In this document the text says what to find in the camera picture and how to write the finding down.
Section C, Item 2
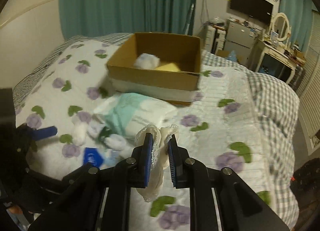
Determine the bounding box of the brown cardboard box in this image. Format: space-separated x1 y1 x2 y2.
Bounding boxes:
106 32 202 106

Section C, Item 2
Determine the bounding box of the oval vanity mirror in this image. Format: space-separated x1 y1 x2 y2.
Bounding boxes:
270 12 291 43

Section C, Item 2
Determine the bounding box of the yellow sponge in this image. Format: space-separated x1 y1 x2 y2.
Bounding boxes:
155 63 181 72

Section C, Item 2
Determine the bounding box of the small teal curtain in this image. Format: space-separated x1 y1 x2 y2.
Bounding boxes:
279 0 319 52

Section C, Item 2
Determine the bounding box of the blue labelled white pack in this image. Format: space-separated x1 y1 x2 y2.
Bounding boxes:
82 147 119 169

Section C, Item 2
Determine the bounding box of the small white sock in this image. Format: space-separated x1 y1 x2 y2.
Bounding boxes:
72 122 88 146

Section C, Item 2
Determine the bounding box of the white floral quilt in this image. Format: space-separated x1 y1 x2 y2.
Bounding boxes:
16 40 274 230

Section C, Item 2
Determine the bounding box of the white drawer cabinet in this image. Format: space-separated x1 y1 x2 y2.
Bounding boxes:
204 25 226 54

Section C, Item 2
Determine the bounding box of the large teal curtain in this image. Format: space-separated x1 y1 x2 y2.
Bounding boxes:
59 0 195 39

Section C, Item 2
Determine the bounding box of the white dressing table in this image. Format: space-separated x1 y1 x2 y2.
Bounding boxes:
247 39 297 88

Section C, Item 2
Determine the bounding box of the black wall television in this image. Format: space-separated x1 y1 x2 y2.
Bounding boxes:
229 0 273 25

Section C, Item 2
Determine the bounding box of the grey mini fridge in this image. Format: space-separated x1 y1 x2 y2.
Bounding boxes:
223 21 258 58

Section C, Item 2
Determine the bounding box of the floor cardboard box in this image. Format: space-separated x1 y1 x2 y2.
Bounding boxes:
216 50 246 66

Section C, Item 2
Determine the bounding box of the teal white tissue pack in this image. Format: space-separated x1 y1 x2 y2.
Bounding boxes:
93 93 178 139

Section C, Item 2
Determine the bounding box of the cream lace cloth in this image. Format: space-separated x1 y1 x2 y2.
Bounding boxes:
135 125 179 202

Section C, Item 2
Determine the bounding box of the white louvered wardrobe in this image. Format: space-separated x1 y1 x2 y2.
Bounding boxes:
297 11 319 156

